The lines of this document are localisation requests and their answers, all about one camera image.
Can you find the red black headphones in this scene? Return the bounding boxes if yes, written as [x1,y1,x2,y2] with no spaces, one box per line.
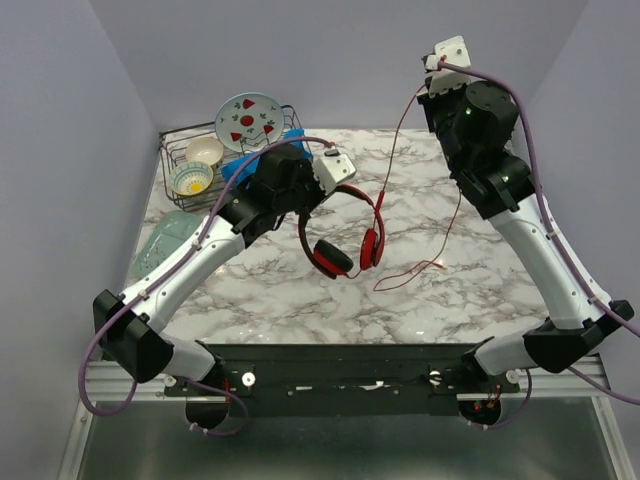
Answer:
[297,184,386,279]

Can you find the red headphone cable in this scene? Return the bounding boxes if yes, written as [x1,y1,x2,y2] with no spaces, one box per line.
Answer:
[344,82,466,293]

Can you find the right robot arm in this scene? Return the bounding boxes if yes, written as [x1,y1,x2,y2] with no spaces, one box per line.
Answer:
[418,78,634,392]

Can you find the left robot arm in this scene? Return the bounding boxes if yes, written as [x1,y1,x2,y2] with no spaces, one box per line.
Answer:
[92,143,352,395]

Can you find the blue cloth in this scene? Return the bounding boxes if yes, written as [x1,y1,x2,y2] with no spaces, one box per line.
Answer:
[220,127,314,194]

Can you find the cream bowl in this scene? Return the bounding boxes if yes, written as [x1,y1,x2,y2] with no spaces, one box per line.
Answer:
[185,137,224,168]

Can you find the patterned yellow centre bowl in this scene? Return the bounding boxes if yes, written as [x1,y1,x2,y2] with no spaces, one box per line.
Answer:
[169,161,214,197]

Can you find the light green dish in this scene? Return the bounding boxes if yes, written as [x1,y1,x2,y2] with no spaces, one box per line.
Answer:
[130,210,202,280]

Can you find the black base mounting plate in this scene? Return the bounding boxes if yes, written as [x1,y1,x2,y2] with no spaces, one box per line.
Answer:
[164,342,521,419]

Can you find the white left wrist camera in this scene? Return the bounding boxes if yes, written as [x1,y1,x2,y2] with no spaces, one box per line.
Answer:
[312,150,357,194]

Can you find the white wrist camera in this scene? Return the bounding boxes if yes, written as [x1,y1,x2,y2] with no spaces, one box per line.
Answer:
[421,35,471,98]
[312,150,357,194]

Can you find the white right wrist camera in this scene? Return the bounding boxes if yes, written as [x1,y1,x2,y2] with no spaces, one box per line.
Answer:
[421,35,471,98]

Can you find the black wire dish rack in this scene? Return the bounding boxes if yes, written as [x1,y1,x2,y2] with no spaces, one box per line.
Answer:
[159,92,302,212]

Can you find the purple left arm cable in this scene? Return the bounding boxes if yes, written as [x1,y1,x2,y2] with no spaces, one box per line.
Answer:
[79,137,341,437]

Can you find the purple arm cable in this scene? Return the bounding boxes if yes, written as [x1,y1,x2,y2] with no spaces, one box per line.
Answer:
[437,59,640,431]
[79,137,341,437]

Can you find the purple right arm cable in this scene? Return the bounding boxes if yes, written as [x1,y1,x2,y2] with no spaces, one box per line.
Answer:
[437,59,640,431]

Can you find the aluminium frame rail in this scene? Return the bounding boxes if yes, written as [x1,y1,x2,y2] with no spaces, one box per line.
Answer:
[57,356,637,479]

